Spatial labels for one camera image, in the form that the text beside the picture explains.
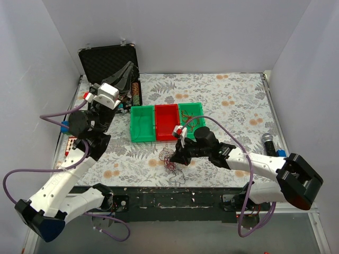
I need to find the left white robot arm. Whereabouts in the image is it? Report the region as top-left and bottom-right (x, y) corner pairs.
(15, 61), (134, 242)

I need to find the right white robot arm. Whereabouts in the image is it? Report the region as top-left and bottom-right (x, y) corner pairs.
(170, 125), (324, 211)

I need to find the black poker chip case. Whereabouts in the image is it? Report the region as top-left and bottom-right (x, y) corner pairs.
(78, 43), (142, 113)

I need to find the right green bin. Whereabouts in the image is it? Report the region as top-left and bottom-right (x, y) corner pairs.
(178, 103), (205, 134)

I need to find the green bin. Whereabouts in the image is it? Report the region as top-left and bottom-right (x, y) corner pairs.
(130, 105), (156, 142)
(178, 103), (205, 134)

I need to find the red window toy brick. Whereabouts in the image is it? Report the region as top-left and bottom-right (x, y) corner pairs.
(65, 137), (77, 156)

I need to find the left green bin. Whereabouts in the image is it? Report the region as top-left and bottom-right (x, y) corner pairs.
(130, 105), (156, 142)

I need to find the blue toy brick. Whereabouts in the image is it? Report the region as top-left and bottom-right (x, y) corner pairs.
(60, 121), (69, 134)

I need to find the red bin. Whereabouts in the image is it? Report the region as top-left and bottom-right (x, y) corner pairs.
(155, 104), (180, 141)

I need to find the floral table mat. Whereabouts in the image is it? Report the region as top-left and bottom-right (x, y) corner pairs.
(51, 72), (292, 189)

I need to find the black microphone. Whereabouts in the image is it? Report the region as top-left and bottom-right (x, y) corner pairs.
(261, 133), (277, 157)

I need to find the small blue block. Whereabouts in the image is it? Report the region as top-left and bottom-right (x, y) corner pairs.
(276, 149), (287, 157)

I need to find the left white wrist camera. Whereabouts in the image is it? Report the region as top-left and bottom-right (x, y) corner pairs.
(93, 83), (121, 110)

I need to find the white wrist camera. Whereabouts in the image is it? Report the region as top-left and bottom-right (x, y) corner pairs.
(172, 125), (188, 148)
(93, 83), (121, 110)

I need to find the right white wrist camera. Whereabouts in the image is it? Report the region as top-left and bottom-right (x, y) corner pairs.
(172, 125), (188, 148)

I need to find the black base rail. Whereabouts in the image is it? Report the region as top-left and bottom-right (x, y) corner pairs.
(82, 186), (265, 224)

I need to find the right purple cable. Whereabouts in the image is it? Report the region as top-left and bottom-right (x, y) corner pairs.
(181, 115), (278, 238)

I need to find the aluminium frame rail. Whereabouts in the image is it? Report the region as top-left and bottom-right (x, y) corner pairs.
(274, 206), (319, 214)

